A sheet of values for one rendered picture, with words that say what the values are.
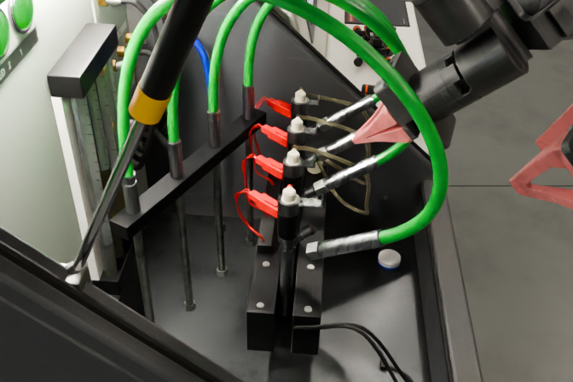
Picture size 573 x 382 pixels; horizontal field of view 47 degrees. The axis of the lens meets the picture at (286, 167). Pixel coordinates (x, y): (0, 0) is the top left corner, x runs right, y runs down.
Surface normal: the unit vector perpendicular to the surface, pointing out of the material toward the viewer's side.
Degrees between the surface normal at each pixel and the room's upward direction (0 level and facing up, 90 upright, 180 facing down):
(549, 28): 65
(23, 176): 90
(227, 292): 0
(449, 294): 0
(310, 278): 0
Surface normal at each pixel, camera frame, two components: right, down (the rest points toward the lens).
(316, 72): -0.07, 0.59
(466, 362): 0.02, -0.80
